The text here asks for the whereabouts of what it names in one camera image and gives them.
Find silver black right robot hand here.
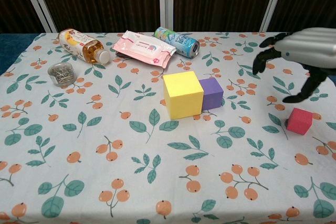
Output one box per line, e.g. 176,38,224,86
252,27,336,103

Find small pink foam cube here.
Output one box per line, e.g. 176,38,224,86
286,107,314,136

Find medium purple foam cube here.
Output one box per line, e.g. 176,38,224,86
198,77,224,111

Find large yellow foam cube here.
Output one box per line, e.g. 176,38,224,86
162,71,205,121

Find blue green drink can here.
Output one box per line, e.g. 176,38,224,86
153,26,201,59

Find pink wet wipes pack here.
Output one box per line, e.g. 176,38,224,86
112,30,177,69

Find floral print tablecloth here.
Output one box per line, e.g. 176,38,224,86
0,31,336,224

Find amber tea plastic bottle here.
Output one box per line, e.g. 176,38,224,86
57,28,111,65

